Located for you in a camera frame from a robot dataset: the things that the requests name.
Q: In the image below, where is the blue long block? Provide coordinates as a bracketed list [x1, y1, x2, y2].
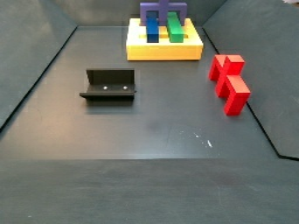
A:
[145, 17, 158, 43]

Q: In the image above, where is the yellow slotted board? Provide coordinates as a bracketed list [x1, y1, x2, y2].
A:
[125, 18, 202, 60]

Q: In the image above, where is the green long block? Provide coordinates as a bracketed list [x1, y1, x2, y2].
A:
[166, 11, 184, 43]

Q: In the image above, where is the red comb-shaped block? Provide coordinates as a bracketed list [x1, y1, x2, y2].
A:
[208, 54, 250, 116]

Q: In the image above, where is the black angled bracket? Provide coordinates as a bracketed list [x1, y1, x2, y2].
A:
[78, 68, 136, 100]

